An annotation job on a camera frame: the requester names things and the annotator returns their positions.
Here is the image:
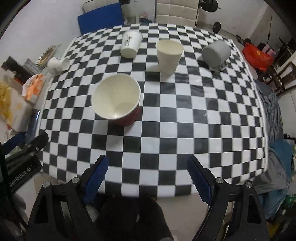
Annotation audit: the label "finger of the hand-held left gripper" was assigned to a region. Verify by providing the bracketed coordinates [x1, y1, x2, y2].
[3, 132, 26, 154]
[25, 132, 50, 154]

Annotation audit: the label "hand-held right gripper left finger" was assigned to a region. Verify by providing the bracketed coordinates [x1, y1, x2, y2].
[27, 155, 109, 241]

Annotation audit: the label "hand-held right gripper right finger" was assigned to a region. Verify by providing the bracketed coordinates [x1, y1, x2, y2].
[187, 155, 270, 241]

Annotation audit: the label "red paper cup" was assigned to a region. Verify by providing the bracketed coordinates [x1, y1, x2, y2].
[91, 74, 141, 126]

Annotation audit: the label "plain white paper cup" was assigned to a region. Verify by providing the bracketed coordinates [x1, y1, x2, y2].
[155, 39, 184, 75]

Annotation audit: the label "grey cup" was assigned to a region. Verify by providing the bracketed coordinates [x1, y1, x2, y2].
[202, 41, 231, 71]

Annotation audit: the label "white red-printed paper cup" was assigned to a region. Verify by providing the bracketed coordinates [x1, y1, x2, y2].
[120, 30, 144, 58]

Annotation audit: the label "yellow plastic bag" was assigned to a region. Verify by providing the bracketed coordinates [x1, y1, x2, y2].
[0, 74, 31, 131]

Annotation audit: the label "black white checkered tablecloth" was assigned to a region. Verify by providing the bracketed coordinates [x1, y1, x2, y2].
[38, 23, 266, 198]

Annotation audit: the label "orange snack packet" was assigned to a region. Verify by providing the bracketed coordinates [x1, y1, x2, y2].
[22, 74, 47, 104]

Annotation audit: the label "white printed mug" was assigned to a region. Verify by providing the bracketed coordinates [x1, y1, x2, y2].
[47, 57, 70, 74]

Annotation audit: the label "gold decorative plate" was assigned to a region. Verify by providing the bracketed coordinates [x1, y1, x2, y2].
[36, 44, 62, 67]

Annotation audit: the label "grey blanket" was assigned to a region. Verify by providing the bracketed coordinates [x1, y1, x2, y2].
[254, 81, 296, 197]

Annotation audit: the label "red plastic bag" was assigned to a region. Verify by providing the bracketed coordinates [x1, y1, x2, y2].
[242, 43, 274, 72]

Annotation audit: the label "blue board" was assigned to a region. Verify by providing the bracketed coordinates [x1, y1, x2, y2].
[77, 3, 125, 36]

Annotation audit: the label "wooden chair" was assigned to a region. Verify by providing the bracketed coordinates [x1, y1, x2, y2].
[266, 61, 296, 96]

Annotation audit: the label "black barbell weights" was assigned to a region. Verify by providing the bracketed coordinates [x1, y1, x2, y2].
[198, 0, 223, 12]

